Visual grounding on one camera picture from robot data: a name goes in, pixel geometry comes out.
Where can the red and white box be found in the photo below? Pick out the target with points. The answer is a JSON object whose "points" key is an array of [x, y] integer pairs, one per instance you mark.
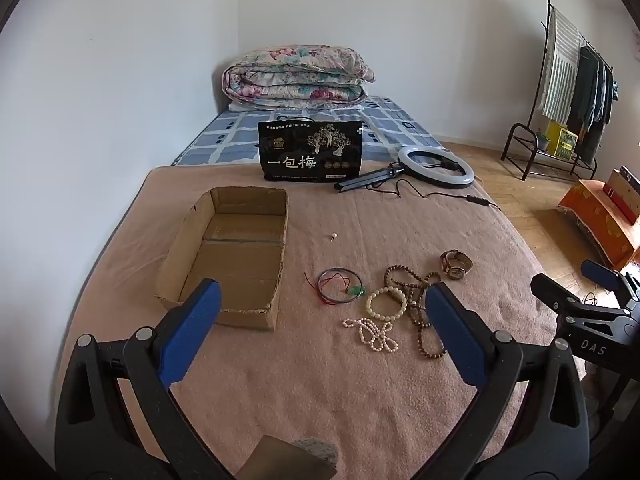
{"points": [[622, 192]]}

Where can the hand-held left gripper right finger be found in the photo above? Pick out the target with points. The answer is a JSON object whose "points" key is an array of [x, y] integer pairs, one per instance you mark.
{"points": [[455, 332]]}

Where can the blue checked bedsheet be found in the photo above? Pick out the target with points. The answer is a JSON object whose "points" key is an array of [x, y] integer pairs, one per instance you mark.
{"points": [[225, 140]]}

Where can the folded floral quilt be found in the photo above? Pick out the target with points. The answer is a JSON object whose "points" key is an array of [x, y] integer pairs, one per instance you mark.
{"points": [[295, 75]]}

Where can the striped towel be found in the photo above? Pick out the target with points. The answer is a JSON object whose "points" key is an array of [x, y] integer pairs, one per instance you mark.
{"points": [[560, 70]]}

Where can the yellow box on rack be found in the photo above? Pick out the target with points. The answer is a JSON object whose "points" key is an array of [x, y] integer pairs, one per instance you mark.
{"points": [[567, 144]]}

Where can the black metal clothes rack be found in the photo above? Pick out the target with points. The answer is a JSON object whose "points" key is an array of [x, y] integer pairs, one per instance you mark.
{"points": [[517, 132]]}

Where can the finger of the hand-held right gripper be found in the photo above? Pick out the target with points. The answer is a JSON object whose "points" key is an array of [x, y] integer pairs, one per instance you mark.
{"points": [[602, 274], [552, 291]]}

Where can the orange patterned cloth box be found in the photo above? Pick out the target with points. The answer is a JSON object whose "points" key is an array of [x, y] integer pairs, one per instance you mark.
{"points": [[595, 215]]}

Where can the black printed snack bag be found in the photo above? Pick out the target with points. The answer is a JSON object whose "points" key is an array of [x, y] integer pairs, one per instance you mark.
{"points": [[310, 152]]}

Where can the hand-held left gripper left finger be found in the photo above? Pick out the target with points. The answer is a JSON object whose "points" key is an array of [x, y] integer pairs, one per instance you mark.
{"points": [[192, 332]]}

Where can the dark hanging clothes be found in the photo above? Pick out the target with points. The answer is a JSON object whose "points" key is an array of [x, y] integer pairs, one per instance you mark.
{"points": [[590, 100]]}

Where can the cardboard box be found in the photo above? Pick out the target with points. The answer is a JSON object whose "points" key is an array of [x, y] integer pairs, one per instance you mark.
{"points": [[235, 265]]}

